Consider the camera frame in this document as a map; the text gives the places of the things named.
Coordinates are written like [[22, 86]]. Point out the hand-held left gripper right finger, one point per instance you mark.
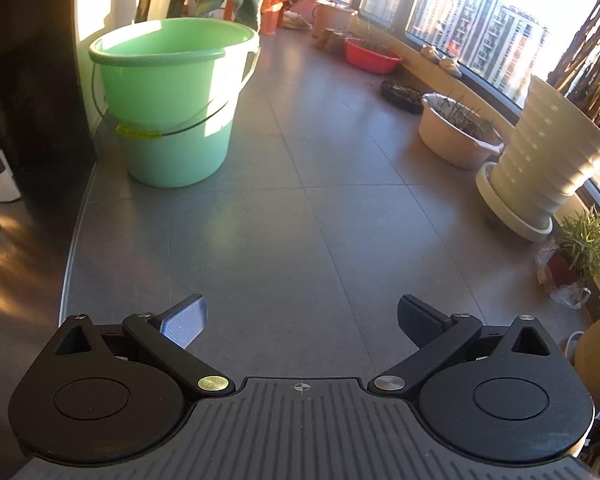
[[420, 317]]

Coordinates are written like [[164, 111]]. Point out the beige shoe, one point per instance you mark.
[[430, 52], [451, 66]]

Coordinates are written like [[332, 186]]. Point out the small green potted plant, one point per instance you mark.
[[577, 245]]

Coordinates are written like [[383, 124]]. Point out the green plastic bucket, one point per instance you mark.
[[175, 105]]

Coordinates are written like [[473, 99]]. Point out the dry brown branches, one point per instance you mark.
[[597, 55]]

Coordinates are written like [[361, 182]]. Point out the black plant tray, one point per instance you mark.
[[402, 96]]

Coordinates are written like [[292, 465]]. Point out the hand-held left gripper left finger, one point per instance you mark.
[[185, 321]]

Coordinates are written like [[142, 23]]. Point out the red plastic basin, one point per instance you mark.
[[372, 57]]

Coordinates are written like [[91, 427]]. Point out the white ribbed flower pot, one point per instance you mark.
[[545, 155]]

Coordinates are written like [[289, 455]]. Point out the pale pink basin planter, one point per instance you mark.
[[455, 135]]

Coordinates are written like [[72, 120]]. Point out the orange plastic stool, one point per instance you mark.
[[271, 20]]

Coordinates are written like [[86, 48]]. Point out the brown rectangular planter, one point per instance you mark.
[[337, 40]]

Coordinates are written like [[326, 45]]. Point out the white pot saucer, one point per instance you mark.
[[500, 215]]

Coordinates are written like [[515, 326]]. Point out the clear plastic bag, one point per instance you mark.
[[565, 290]]

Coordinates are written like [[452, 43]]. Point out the dark wooden cabinet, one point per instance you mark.
[[35, 60]]

